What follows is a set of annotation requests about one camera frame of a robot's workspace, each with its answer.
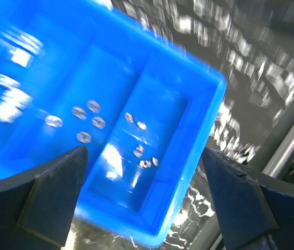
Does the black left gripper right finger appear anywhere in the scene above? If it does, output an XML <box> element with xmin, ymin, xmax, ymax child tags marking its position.
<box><xmin>201</xmin><ymin>148</ymin><xmax>294</xmax><ymax>249</ymax></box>

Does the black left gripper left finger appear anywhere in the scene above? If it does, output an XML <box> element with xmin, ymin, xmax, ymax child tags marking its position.
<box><xmin>0</xmin><ymin>146</ymin><xmax>88</xmax><ymax>249</ymax></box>

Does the small hex nut six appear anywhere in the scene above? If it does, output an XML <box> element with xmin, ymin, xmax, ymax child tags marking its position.
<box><xmin>76</xmin><ymin>131</ymin><xmax>92</xmax><ymax>144</ymax></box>

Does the small hex nut one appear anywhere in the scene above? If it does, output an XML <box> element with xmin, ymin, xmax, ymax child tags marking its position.
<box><xmin>45</xmin><ymin>115</ymin><xmax>63</xmax><ymax>128</ymax></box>

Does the silver T-nut four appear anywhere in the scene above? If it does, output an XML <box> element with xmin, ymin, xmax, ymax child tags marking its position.
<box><xmin>0</xmin><ymin>96</ymin><xmax>31</xmax><ymax>123</ymax></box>

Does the small hex nut two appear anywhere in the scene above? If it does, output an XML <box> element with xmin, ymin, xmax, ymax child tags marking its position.
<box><xmin>72</xmin><ymin>106</ymin><xmax>86</xmax><ymax>120</ymax></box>

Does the small flanged nut ten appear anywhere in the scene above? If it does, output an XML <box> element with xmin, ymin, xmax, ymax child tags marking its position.
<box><xmin>152</xmin><ymin>157</ymin><xmax>159</xmax><ymax>167</ymax></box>

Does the small hex nut five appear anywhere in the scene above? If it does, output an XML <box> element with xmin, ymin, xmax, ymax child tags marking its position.
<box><xmin>92</xmin><ymin>116</ymin><xmax>106</xmax><ymax>129</ymax></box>

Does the small flanged nut nine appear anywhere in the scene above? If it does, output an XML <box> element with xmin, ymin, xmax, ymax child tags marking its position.
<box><xmin>139</xmin><ymin>160</ymin><xmax>152</xmax><ymax>168</ymax></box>

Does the small flanged nut eight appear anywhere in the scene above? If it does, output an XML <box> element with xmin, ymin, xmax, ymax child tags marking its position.
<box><xmin>133</xmin><ymin>145</ymin><xmax>144</xmax><ymax>158</ymax></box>

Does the small hex nut four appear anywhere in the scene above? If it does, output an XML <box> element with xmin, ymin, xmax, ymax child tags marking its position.
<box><xmin>87</xmin><ymin>100</ymin><xmax>101</xmax><ymax>113</ymax></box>

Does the silver T-nut five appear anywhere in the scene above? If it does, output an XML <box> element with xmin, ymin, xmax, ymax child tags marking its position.
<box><xmin>0</xmin><ymin>74</ymin><xmax>20</xmax><ymax>89</ymax></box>

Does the small hex nut three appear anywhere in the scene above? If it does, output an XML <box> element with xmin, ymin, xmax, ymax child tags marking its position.
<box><xmin>124</xmin><ymin>112</ymin><xmax>134</xmax><ymax>123</ymax></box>

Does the small flanged nut seven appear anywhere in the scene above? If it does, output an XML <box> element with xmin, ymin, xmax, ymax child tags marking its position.
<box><xmin>136</xmin><ymin>121</ymin><xmax>147</xmax><ymax>130</ymax></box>

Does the silver T-nut one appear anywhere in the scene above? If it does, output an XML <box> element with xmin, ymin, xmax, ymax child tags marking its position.
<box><xmin>9</xmin><ymin>48</ymin><xmax>33</xmax><ymax>68</ymax></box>

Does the blue plastic divided bin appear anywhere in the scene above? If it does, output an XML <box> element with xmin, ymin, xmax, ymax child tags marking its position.
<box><xmin>0</xmin><ymin>1</ymin><xmax>226</xmax><ymax>247</ymax></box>

